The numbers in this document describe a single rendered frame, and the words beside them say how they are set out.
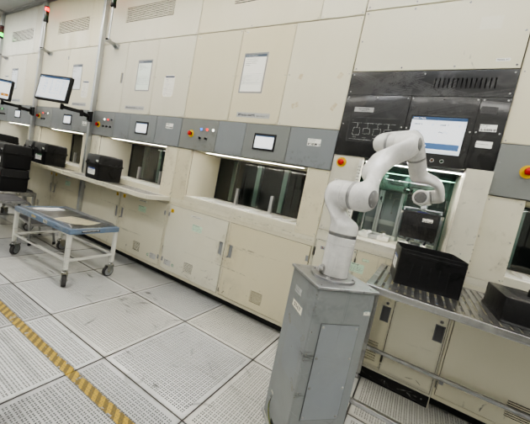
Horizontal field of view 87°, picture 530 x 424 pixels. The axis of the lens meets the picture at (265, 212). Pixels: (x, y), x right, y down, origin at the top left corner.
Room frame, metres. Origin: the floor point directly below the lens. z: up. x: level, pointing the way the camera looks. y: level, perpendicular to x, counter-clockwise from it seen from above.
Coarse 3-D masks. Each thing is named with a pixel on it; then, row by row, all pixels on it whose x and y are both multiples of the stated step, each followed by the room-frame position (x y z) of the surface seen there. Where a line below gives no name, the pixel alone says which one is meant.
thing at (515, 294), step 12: (492, 288) 1.21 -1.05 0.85; (504, 288) 1.20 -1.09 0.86; (492, 300) 1.17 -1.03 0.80; (504, 300) 1.06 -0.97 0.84; (516, 300) 1.03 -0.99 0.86; (528, 300) 1.05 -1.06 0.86; (492, 312) 1.13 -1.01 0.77; (504, 312) 1.04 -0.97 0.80; (516, 312) 1.03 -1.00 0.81; (528, 312) 1.01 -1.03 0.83; (516, 324) 1.02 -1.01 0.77; (528, 324) 1.01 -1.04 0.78
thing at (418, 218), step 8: (416, 208) 1.94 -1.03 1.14; (424, 208) 1.91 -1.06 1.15; (408, 216) 1.89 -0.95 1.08; (416, 216) 1.86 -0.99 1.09; (424, 216) 1.84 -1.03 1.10; (432, 216) 1.81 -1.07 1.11; (440, 216) 1.79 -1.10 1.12; (408, 224) 1.88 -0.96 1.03; (416, 224) 1.86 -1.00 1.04; (424, 224) 1.83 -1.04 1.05; (432, 224) 1.81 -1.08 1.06; (400, 232) 1.90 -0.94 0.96; (408, 232) 1.88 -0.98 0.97; (416, 232) 1.85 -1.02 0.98; (424, 232) 1.83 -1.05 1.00; (432, 232) 1.80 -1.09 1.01; (408, 240) 1.94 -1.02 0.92; (424, 240) 1.83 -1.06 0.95; (432, 240) 1.80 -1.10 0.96
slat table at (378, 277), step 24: (384, 264) 1.70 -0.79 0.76; (384, 288) 1.19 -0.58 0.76; (408, 288) 1.26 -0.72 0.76; (432, 312) 1.07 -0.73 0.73; (456, 312) 1.05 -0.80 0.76; (480, 312) 1.11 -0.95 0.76; (504, 336) 0.97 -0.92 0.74; (528, 336) 0.95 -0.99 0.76; (360, 360) 1.69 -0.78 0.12; (456, 384) 1.46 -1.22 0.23; (360, 408) 1.16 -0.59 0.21; (504, 408) 1.36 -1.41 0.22
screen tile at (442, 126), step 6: (438, 126) 1.69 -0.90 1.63; (444, 126) 1.67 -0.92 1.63; (450, 126) 1.66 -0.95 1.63; (456, 126) 1.65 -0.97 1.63; (462, 126) 1.63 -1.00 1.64; (456, 132) 1.64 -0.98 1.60; (462, 132) 1.63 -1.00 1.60; (438, 138) 1.68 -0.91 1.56; (444, 138) 1.67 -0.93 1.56; (450, 138) 1.65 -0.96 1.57; (456, 138) 1.64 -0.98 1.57
